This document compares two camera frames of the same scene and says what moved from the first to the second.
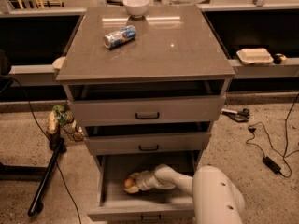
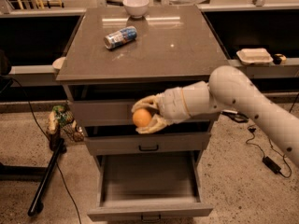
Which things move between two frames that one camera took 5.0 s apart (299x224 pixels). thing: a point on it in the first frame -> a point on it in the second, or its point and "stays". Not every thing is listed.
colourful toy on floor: (62, 118) stays
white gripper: (142, 180) -> (171, 105)
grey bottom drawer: (152, 204) stays
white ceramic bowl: (135, 6) stays
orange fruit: (128, 183) -> (141, 118)
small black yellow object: (278, 58) stays
